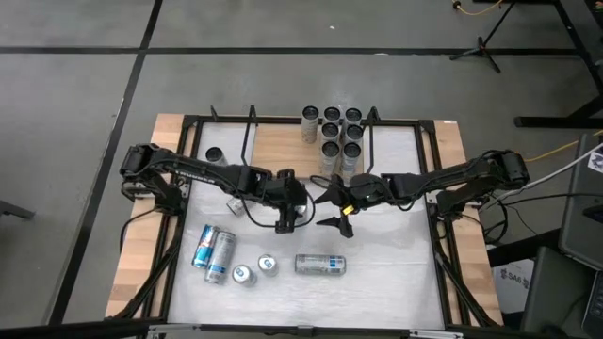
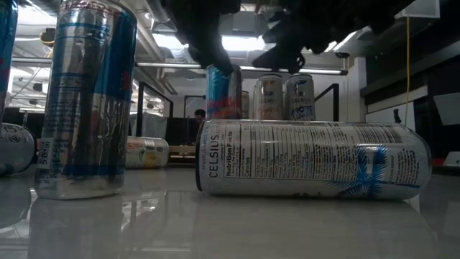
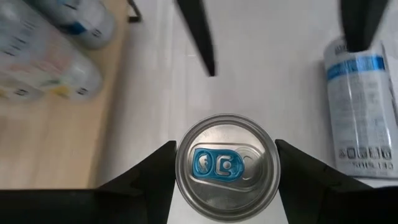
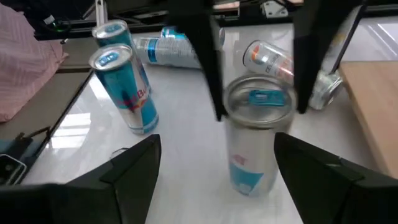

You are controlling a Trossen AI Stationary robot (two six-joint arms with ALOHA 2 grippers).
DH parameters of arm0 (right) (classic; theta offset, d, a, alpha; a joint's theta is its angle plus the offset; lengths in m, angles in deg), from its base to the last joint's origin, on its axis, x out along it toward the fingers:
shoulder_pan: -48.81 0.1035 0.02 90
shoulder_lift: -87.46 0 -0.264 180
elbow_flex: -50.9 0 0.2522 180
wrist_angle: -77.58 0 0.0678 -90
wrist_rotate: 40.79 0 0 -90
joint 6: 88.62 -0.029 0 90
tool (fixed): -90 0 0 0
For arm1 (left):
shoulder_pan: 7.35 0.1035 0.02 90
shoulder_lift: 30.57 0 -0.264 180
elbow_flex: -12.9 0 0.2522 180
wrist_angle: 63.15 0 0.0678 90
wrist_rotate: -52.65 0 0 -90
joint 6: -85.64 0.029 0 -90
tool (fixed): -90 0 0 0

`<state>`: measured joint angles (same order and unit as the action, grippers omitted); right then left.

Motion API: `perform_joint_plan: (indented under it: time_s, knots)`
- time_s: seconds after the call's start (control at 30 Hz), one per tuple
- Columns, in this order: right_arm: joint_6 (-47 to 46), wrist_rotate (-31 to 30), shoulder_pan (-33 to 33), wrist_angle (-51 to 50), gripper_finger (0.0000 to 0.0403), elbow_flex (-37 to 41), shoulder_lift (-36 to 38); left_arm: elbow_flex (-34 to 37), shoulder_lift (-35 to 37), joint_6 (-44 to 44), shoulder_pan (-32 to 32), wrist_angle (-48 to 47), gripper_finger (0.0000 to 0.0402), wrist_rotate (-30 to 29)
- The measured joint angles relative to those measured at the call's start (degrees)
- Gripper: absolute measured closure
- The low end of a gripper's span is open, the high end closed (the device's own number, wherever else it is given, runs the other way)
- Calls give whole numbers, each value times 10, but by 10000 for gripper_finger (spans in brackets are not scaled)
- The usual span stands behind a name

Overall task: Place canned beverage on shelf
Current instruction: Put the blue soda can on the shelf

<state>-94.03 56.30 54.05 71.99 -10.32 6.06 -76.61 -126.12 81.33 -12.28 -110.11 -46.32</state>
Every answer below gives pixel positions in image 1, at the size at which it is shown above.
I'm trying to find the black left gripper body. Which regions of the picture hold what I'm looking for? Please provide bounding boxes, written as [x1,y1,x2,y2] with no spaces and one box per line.
[256,168,311,211]

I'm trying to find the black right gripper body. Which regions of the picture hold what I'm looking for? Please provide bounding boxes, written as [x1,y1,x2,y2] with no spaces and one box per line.
[346,171,392,211]

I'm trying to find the wooden shelf board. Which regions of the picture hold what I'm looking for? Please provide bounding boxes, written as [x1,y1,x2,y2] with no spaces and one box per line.
[253,122,365,181]

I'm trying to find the white Celsius can palm print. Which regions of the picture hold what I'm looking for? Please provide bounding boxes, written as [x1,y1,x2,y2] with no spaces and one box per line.
[294,252,348,276]

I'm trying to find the tall silver Red Bull can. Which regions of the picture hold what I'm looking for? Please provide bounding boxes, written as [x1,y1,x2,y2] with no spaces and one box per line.
[203,230,238,286]

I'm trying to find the black desk leg beam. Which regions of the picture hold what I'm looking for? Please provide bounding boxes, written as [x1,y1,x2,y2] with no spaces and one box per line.
[486,228,564,268]

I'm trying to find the white printed box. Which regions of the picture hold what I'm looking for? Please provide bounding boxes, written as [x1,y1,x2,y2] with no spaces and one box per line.
[492,258,536,315]

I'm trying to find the black tripod stand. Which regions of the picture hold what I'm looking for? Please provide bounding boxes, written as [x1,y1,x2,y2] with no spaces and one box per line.
[448,2,517,75]

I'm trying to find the dark grey box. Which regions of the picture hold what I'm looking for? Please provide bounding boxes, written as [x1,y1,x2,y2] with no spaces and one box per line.
[520,245,603,339]

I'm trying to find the dark grey equipment case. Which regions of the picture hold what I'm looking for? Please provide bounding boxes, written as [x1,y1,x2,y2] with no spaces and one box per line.
[558,134,603,272]

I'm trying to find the black furniture foot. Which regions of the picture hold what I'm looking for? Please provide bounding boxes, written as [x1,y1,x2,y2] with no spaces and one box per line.
[0,200,36,220]

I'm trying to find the black cable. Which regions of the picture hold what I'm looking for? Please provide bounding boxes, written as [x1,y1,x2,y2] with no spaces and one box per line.
[480,190,603,246]

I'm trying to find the black desk frame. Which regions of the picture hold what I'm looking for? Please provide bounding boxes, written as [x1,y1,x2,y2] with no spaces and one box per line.
[470,0,603,129]

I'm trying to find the yellow cable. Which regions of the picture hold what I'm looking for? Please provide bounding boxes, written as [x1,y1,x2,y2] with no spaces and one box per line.
[451,0,505,17]
[522,130,603,165]

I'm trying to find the white cable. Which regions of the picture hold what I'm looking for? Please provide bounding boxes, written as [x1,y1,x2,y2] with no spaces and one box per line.
[484,143,603,208]

